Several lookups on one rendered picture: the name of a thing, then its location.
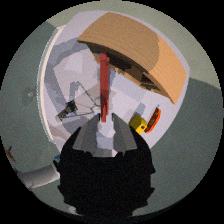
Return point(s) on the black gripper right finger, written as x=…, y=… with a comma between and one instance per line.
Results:
x=127, y=140

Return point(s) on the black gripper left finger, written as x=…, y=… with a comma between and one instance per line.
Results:
x=82, y=140

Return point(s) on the orange flat bar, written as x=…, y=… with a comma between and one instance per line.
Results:
x=154, y=119

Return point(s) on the brown wooden cabinet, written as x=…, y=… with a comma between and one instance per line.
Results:
x=138, y=46

